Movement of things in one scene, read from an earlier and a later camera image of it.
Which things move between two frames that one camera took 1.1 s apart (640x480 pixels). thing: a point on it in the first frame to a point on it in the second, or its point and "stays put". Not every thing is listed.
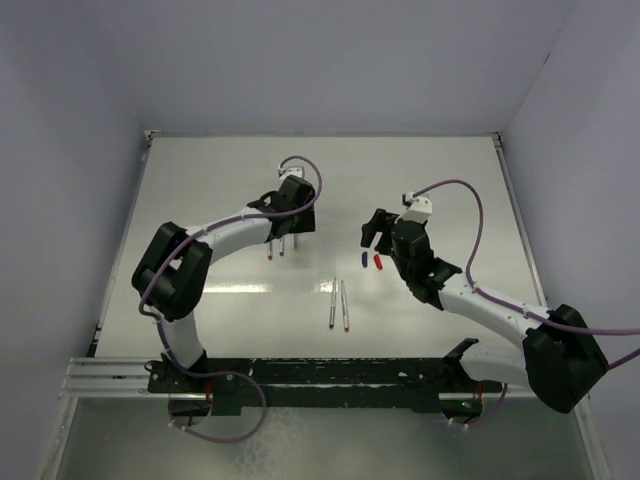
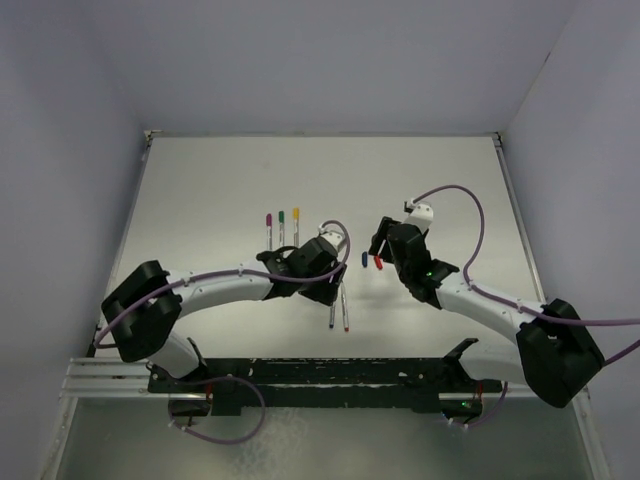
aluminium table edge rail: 527,239 stays put
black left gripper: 306,222 to 326,292
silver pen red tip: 345,311 stays put
